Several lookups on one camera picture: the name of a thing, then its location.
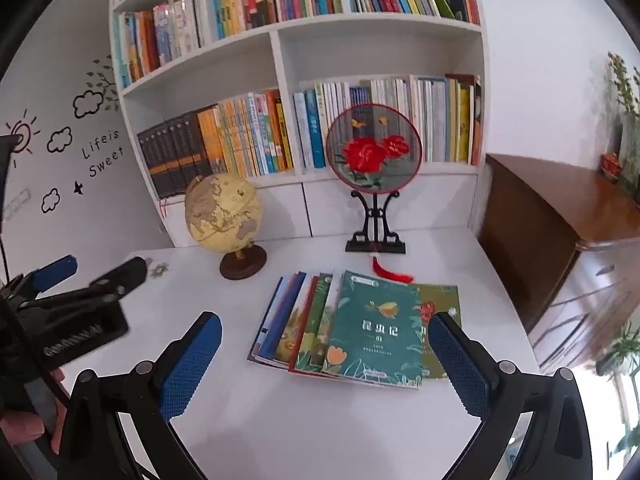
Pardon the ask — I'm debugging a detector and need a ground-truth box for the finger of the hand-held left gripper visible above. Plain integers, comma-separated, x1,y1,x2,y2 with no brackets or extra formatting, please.
30,256,149,311
0,255,79,301

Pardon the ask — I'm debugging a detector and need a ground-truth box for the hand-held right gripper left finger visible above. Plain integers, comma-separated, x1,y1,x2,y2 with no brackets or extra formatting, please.
56,311,223,480

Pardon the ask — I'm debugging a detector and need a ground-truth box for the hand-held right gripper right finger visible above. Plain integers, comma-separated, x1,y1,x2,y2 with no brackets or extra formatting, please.
427,311,608,480

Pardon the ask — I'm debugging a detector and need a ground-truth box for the fanned pile of picture books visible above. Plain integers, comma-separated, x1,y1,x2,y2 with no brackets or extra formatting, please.
246,270,463,390

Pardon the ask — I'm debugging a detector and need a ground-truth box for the teal insect cover book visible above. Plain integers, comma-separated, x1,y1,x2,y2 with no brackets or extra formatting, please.
320,270,425,390

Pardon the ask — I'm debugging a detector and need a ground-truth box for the row of black orange books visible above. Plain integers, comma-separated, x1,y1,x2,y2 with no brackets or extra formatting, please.
136,89,297,200

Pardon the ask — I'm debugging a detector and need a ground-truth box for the row of pastel spine books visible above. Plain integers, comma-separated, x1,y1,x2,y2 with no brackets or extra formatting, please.
114,0,202,88

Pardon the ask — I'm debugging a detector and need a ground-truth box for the row of white blue books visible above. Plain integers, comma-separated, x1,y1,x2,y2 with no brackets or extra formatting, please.
292,74,484,170

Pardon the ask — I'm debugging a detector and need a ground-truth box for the person's left hand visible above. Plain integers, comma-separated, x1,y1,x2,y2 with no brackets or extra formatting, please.
0,367,68,456

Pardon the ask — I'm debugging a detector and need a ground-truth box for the black flat device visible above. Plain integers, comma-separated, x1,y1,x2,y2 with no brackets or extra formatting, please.
0,132,22,222

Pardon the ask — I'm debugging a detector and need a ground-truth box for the beige globe on wooden base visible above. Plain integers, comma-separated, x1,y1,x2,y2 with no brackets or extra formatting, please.
184,174,268,281

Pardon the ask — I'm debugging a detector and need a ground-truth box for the red tassel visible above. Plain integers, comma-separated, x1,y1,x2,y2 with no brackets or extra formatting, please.
370,255,415,284

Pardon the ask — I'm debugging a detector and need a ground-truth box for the green floor plant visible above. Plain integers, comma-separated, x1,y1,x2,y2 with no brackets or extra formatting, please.
599,324,640,377

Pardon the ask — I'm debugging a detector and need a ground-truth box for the brown wooden cabinet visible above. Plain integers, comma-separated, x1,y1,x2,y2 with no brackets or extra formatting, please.
477,152,640,376

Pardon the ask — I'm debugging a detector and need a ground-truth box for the embroidered round fan on stand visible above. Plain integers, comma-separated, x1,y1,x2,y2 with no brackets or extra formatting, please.
325,102,423,255

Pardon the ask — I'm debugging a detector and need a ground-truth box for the white bookshelf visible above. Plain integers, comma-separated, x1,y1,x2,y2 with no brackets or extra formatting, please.
107,0,493,248

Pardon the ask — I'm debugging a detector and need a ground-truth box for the potted plant on cabinet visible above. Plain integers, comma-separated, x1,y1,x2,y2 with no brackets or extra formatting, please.
605,50,640,201

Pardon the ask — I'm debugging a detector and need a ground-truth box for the white wall outlet plate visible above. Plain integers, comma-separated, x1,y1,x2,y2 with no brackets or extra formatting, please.
1,187,32,219

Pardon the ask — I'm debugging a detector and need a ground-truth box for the lettering wall decal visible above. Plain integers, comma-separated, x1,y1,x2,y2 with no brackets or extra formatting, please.
80,129,126,179

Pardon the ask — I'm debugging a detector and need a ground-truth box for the tree wall decal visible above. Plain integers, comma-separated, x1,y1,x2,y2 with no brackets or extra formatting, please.
85,55,122,111

